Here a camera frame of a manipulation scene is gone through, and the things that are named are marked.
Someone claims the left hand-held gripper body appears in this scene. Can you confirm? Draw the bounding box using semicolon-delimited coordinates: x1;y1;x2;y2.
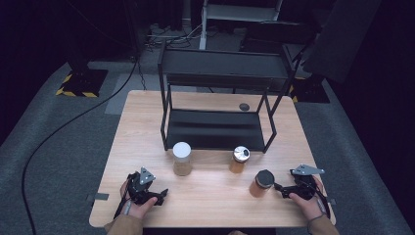
126;166;157;206

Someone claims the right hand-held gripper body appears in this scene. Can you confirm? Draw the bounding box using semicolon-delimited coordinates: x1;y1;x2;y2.
286;164;326;201

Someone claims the black-lid spice jar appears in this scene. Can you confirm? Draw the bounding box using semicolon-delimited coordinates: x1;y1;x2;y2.
249;168;276;199

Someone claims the white-lid spice jar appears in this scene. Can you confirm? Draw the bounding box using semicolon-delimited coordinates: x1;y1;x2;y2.
171;141;193;177

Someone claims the silver-lid spice jar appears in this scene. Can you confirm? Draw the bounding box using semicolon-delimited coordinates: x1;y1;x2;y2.
228;145;252;174

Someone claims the black metal shelf rack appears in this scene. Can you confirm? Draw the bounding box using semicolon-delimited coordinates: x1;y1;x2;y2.
157;40;300;155

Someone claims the person's right hand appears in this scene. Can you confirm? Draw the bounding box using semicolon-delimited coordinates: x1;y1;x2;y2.
288;175;328;221

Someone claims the person's left hand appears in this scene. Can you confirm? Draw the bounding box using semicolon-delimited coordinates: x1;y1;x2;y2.
119;180;159;220

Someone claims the black yellow-striped stand base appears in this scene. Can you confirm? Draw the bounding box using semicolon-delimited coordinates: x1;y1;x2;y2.
288;75;331;105
55;68;110;99

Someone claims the dark tilted panel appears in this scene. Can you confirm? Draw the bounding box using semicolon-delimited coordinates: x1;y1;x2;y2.
300;0;383;84

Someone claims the white metal stand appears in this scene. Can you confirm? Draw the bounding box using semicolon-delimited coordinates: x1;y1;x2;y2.
198;0;285;51

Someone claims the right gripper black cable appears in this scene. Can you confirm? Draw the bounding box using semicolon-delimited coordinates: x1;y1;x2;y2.
311;184;332;219

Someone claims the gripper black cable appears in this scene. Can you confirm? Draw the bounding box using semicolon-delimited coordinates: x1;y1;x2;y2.
311;184;332;219
113;190;132;219

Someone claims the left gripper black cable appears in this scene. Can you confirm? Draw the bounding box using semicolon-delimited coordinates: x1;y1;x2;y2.
113;190;132;219

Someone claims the long black floor cable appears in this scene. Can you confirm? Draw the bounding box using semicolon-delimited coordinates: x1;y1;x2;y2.
21;57;141;235

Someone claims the bundle of floor cables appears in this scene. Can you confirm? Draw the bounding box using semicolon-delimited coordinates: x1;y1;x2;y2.
143;22;204;51

